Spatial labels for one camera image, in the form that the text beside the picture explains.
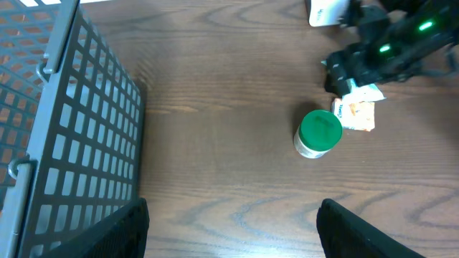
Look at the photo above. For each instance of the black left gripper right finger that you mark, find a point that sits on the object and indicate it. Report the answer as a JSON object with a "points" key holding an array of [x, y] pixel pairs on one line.
{"points": [[344, 234]]}

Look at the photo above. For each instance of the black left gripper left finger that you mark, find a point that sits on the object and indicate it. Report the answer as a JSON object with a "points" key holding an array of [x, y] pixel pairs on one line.
{"points": [[122, 234]]}

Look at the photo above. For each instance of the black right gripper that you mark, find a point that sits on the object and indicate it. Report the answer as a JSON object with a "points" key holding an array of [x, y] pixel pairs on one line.
{"points": [[359, 61]]}

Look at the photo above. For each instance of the mint green wipes packet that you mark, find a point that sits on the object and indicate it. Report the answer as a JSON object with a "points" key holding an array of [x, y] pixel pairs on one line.
{"points": [[366, 93]]}

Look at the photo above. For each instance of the orange white tissue pack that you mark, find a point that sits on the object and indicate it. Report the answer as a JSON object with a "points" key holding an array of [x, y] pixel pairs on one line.
{"points": [[354, 116]]}

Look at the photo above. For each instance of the green lid jar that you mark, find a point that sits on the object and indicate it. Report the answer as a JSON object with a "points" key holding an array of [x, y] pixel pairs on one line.
{"points": [[318, 133]]}

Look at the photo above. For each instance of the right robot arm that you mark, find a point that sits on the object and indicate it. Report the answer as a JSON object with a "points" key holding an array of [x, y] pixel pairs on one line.
{"points": [[394, 38]]}

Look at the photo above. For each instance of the grey plastic mesh basket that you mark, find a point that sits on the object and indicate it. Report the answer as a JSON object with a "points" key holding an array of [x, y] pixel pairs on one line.
{"points": [[71, 125]]}

